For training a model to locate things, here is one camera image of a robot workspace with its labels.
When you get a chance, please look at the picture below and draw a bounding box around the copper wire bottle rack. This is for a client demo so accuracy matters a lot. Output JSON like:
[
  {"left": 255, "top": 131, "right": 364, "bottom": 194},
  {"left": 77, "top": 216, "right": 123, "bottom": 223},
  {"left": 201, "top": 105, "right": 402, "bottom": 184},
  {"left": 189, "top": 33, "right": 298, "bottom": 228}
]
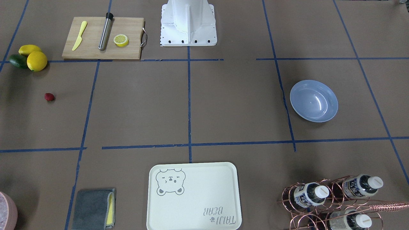
[{"left": 277, "top": 177, "right": 408, "bottom": 230}]

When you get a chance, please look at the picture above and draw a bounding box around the pink bowl of ice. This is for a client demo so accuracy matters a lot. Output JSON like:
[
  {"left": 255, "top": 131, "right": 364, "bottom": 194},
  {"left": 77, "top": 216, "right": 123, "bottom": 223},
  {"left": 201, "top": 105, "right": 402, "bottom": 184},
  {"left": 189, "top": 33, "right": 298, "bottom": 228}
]
[{"left": 0, "top": 192, "right": 18, "bottom": 230}]

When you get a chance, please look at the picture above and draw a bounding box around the yellow lemon front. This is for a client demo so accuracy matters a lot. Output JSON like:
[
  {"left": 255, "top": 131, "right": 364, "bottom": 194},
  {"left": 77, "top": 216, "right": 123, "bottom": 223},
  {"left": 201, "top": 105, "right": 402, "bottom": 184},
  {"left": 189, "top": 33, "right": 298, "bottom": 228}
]
[{"left": 27, "top": 51, "right": 48, "bottom": 72}]

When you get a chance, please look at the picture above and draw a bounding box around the red strawberry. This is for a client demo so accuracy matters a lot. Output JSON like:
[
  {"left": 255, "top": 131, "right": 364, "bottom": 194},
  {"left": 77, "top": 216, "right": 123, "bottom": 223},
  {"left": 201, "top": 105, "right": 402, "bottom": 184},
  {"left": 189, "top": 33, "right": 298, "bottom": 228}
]
[{"left": 44, "top": 93, "right": 56, "bottom": 102}]

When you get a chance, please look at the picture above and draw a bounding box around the lemon half slice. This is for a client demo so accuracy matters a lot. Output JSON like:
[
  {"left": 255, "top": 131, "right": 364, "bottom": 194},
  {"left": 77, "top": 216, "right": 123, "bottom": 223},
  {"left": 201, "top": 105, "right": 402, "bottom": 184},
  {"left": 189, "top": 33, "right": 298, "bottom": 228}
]
[{"left": 113, "top": 34, "right": 129, "bottom": 47}]

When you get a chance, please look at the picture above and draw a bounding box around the cream bear tray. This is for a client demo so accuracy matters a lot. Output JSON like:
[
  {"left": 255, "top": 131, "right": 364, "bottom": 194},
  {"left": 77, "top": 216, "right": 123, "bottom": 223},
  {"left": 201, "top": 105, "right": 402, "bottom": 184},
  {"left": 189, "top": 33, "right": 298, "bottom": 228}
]
[{"left": 146, "top": 162, "right": 242, "bottom": 230}]

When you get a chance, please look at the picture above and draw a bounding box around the blue plate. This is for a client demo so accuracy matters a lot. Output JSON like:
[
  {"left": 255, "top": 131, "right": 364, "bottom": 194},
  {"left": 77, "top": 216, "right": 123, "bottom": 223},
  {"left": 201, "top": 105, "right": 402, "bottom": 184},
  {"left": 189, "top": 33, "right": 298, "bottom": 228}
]
[{"left": 289, "top": 80, "right": 339, "bottom": 123}]

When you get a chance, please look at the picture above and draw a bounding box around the yellow lemon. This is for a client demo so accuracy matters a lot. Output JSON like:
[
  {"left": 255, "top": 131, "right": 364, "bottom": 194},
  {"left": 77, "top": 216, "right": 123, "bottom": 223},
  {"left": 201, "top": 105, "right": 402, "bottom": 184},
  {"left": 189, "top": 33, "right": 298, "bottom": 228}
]
[
  {"left": 19, "top": 44, "right": 42, "bottom": 57},
  {"left": 27, "top": 51, "right": 48, "bottom": 72}
]

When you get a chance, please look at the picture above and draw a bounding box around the wooden cutting board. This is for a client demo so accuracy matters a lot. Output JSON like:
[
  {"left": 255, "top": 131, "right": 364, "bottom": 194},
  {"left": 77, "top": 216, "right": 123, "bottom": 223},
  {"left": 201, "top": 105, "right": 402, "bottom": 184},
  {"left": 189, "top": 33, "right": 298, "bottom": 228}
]
[{"left": 62, "top": 17, "right": 146, "bottom": 60}]

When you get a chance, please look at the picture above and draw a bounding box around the tea bottle white cap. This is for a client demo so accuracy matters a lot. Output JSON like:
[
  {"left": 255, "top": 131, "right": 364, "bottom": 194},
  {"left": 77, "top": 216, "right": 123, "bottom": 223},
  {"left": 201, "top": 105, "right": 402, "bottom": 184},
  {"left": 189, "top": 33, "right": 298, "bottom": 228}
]
[{"left": 289, "top": 182, "right": 330, "bottom": 209}]

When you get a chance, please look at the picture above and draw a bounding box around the yellow plastic knife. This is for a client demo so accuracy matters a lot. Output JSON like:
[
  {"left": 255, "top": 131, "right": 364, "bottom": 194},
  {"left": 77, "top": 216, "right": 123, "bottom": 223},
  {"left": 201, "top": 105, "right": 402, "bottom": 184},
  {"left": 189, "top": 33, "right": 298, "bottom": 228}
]
[{"left": 72, "top": 21, "right": 88, "bottom": 51}]

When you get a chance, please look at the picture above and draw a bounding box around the yellow lemon back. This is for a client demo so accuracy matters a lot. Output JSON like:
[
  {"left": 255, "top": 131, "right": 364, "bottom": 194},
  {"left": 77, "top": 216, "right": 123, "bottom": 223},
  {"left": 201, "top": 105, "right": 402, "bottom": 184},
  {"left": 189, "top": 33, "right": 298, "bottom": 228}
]
[{"left": 19, "top": 44, "right": 42, "bottom": 57}]

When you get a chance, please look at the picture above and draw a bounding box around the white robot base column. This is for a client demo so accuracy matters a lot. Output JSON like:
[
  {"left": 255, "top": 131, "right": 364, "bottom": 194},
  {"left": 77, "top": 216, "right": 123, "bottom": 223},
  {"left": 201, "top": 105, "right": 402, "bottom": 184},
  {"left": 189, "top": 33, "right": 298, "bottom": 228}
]
[{"left": 160, "top": 0, "right": 218, "bottom": 47}]

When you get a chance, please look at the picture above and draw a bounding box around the steel muddler black tip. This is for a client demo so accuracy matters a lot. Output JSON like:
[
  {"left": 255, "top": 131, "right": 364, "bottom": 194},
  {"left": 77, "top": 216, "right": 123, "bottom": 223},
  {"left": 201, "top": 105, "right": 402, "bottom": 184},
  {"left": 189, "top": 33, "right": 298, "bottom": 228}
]
[{"left": 98, "top": 12, "right": 113, "bottom": 51}]

